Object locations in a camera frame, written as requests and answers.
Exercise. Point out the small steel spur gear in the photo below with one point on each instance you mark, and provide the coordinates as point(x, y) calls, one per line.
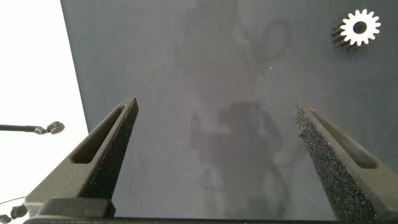
point(348, 30)

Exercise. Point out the black rod with round tip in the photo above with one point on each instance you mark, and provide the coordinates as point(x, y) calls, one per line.
point(55, 127)

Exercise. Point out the dark mat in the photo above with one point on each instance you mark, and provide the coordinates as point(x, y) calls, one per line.
point(217, 77)

